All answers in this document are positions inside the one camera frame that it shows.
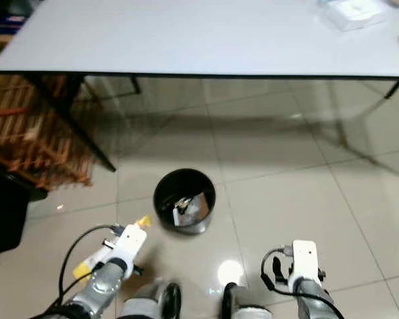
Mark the clear white plastic package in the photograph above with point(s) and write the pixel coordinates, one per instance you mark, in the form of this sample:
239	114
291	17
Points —
356	14

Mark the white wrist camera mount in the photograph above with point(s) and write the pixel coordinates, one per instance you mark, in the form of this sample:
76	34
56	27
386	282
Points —
131	242
306	262

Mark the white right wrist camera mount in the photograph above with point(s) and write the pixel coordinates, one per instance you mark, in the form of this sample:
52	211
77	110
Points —
306	262

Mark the robot left leg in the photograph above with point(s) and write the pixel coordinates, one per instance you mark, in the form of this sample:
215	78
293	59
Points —
153	307

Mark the black round rubbish bin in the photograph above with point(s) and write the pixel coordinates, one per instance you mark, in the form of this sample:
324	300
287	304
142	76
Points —
165	196

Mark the silver foil trash packet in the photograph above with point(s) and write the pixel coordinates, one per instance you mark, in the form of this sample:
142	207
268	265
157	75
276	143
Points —
193	209

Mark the black bulky object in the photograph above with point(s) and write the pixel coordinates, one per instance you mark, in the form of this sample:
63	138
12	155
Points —
3	212

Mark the grey white table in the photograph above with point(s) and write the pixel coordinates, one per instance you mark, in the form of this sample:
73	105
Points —
193	40

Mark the blue box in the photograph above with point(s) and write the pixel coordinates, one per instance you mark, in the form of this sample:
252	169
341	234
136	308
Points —
6	23

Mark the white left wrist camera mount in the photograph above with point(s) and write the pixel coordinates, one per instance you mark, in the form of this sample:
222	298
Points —
131	242

